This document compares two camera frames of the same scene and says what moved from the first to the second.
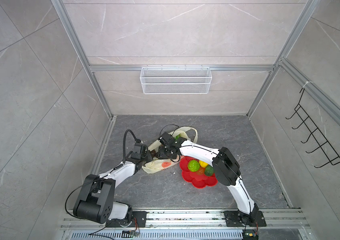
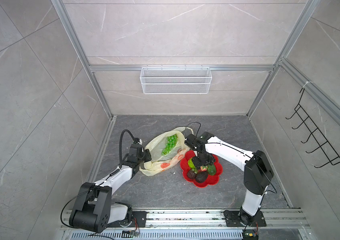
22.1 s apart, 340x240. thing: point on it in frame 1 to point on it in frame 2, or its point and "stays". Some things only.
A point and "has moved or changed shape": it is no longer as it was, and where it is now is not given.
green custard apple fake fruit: x=193 y=165 stays
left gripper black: x=148 y=153 stays
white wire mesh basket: x=175 y=80 stays
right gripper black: x=160 y=153 to x=210 y=159
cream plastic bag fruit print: x=159 y=164 has moved or changed shape
